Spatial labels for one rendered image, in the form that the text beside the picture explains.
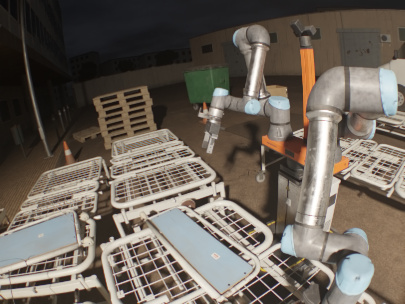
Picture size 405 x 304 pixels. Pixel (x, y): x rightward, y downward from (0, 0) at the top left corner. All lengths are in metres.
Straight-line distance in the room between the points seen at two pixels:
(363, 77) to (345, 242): 0.38
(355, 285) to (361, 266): 0.04
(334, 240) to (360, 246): 0.06
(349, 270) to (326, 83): 0.41
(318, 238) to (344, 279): 0.13
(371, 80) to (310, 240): 0.39
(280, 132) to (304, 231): 0.79
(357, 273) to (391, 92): 0.39
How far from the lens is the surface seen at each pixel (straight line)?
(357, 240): 0.56
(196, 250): 1.13
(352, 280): 0.46
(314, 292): 0.59
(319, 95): 0.55
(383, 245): 2.06
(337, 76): 0.56
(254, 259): 1.07
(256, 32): 1.17
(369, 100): 0.56
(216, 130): 1.11
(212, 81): 6.61
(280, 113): 1.22
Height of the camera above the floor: 1.34
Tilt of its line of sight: 21 degrees down
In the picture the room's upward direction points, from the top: 8 degrees counter-clockwise
